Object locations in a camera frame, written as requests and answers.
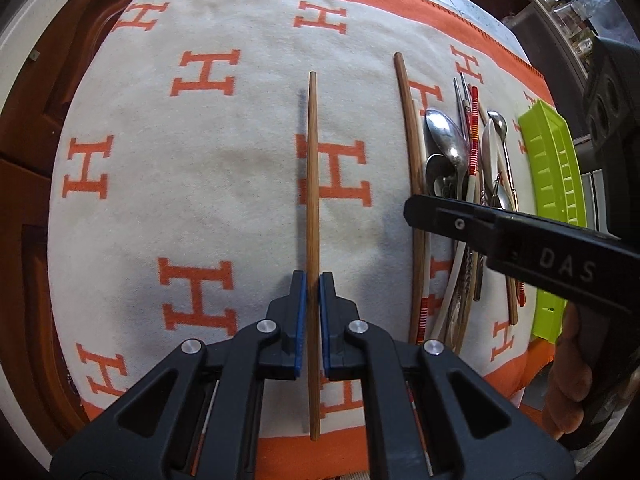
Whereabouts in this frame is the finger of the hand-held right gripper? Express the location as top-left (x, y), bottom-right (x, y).
top-left (404, 194), bottom-right (507, 262)

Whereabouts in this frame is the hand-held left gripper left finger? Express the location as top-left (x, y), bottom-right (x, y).
top-left (50, 270), bottom-right (307, 480)

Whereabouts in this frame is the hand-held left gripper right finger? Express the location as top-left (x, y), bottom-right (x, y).
top-left (319, 271), bottom-right (576, 480)

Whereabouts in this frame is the slotted steel spoon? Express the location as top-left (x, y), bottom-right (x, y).
top-left (426, 154), bottom-right (456, 197)

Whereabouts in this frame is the white ceramic spoon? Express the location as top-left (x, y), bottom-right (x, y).
top-left (481, 119), bottom-right (505, 201)
top-left (431, 86), bottom-right (481, 343)

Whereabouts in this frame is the large steel spoon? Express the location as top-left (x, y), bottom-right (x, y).
top-left (424, 108), bottom-right (471, 201)

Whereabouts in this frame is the wooden chopstick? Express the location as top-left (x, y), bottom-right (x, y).
top-left (304, 71), bottom-right (322, 442)
top-left (393, 51), bottom-right (432, 345)

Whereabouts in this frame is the small gold-handled spoon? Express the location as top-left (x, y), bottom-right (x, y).
top-left (487, 110), bottom-right (520, 326)

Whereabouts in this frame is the green plastic utensil tray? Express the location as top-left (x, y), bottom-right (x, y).
top-left (517, 100), bottom-right (588, 343)

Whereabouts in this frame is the thin steel chopstick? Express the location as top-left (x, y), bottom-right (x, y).
top-left (460, 73), bottom-right (476, 161)
top-left (453, 77), bottom-right (473, 196)

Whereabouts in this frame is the person's right hand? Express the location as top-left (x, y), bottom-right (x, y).
top-left (544, 304), bottom-right (597, 451)

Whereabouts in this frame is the grey refrigerator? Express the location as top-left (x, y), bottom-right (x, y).
top-left (572, 137), bottom-right (621, 236)

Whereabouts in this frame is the orange white printed blanket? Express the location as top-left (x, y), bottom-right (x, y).
top-left (47, 0), bottom-right (556, 453)

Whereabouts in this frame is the grey storage cabinet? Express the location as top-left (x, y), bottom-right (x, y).
top-left (502, 10), bottom-right (591, 91)

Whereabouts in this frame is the glass pitcher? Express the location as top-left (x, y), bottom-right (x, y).
top-left (550, 0), bottom-right (596, 36)

